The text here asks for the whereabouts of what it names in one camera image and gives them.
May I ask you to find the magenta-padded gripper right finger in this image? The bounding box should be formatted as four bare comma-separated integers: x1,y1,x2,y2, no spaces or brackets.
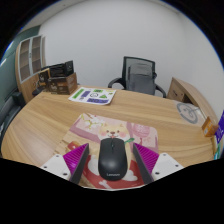
131,142,184,185

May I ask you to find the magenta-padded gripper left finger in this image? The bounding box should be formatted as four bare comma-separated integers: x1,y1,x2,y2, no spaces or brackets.
40,142,92,185

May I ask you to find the black computer mouse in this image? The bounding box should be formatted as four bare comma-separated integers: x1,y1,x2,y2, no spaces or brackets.
97,137,128,182

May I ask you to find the cartoon dog print mouse pad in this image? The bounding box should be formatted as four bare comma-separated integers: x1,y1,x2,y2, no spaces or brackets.
54,112,160,190

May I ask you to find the clear mat with grey circle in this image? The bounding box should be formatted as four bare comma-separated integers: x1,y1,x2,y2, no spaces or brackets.
175,101,206,126

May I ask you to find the purple retail package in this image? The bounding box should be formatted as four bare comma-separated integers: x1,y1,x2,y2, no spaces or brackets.
214,109,224,145

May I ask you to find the black sofa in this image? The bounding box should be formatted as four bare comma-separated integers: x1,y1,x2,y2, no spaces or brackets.
0,91,26,148

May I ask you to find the white sheet with coloured stickers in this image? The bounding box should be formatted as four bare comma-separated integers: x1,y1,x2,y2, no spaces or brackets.
68,86,117,106

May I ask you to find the wooden side desk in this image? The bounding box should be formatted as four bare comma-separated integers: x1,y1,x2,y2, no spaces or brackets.
166,77,218,118

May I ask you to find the dark brown product box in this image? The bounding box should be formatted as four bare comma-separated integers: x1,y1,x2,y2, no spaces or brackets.
46,72,79,96

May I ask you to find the grey backpack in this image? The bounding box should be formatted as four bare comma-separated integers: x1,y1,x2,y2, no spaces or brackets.
126,63,157,96

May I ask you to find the black mesh office chair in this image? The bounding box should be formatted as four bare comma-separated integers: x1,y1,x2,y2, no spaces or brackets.
107,55,167,98

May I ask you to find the black product box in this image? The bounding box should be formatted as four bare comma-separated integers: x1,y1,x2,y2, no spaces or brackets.
49,60,75,78

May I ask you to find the wooden glass-door shelf cabinet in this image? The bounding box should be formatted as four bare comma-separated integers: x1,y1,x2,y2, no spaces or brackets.
14,34,47,103

